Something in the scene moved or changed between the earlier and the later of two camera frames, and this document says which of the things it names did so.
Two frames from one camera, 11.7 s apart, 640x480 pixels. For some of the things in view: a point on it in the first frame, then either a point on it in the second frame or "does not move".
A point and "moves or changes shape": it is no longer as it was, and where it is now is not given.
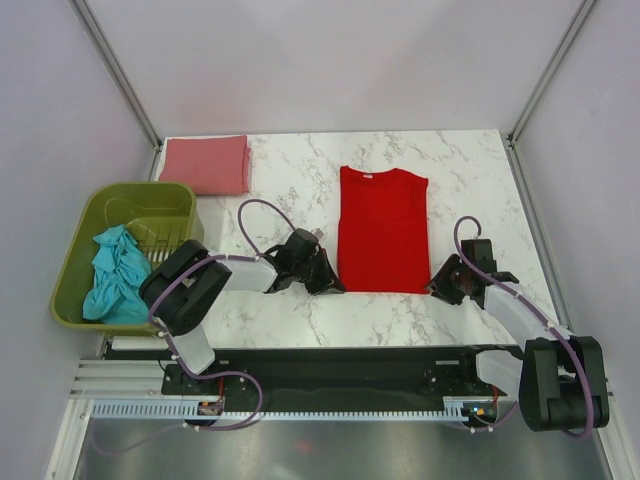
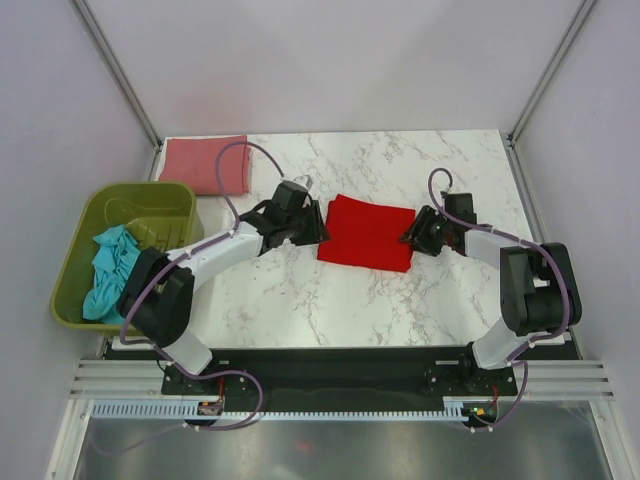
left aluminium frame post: x=120 y=76 does not move
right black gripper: x=440 y=285 -> x=426 y=216
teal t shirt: x=119 y=271 does not move
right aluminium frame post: x=548 y=72 does not move
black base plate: x=337 y=373 does not move
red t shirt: x=383 y=232 moves or changes shape
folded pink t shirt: x=212 y=165 does not move
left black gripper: x=327 y=280 -> x=317 y=232
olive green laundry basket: x=157 y=216 does not move
